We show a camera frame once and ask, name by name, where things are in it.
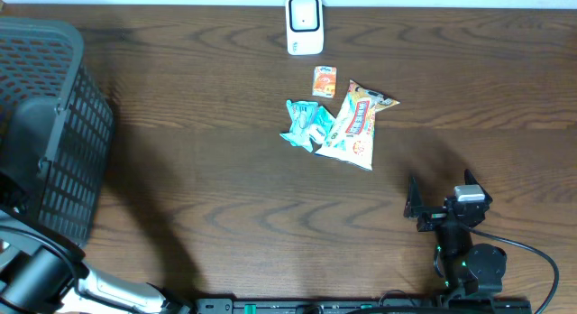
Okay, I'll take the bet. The small orange box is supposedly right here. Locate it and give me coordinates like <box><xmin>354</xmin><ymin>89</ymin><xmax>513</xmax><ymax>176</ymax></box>
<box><xmin>312</xmin><ymin>66</ymin><xmax>337</xmax><ymax>98</ymax></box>

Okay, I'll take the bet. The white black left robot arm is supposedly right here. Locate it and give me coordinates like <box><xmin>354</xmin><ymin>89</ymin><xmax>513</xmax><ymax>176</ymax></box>
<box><xmin>1</xmin><ymin>209</ymin><xmax>197</xmax><ymax>313</ymax></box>

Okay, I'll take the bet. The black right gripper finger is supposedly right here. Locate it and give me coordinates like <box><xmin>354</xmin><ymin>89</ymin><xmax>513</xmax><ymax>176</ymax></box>
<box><xmin>463</xmin><ymin>169</ymin><xmax>486</xmax><ymax>197</ymax></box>
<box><xmin>403</xmin><ymin>176</ymin><xmax>424</xmax><ymax>217</ymax></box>

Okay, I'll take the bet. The grey plastic mesh basket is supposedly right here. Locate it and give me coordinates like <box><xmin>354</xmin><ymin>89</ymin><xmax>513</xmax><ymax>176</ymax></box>
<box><xmin>1</xmin><ymin>17</ymin><xmax>114</xmax><ymax>246</ymax></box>

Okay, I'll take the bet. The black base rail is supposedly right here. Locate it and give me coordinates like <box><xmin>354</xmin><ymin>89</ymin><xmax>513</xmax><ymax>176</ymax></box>
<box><xmin>196</xmin><ymin>298</ymin><xmax>532</xmax><ymax>314</ymax></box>

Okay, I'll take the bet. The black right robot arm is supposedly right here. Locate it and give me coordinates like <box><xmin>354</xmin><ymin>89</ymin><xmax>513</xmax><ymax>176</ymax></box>
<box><xmin>404</xmin><ymin>170</ymin><xmax>507</xmax><ymax>299</ymax></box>

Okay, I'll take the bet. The green tissue pack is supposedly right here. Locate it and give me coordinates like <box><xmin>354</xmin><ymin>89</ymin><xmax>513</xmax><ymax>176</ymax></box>
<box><xmin>280</xmin><ymin>100</ymin><xmax>335</xmax><ymax>152</ymax></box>

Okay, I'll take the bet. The white barcode scanner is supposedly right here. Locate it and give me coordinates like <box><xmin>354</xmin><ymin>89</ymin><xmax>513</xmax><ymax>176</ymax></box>
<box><xmin>285</xmin><ymin>0</ymin><xmax>325</xmax><ymax>56</ymax></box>

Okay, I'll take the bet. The yellow wet wipes pack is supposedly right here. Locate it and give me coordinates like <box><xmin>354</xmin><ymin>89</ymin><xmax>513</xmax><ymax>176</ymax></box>
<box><xmin>315</xmin><ymin>79</ymin><xmax>400</xmax><ymax>171</ymax></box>

